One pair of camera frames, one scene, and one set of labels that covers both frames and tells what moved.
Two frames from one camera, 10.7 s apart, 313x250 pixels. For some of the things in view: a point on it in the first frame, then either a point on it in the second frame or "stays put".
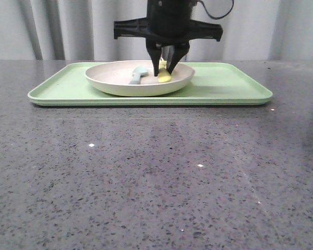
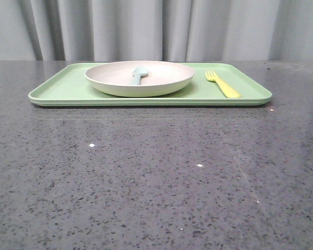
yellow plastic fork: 164,75 -> 228,91
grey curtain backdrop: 254,30 stays put
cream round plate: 115,78 stays put
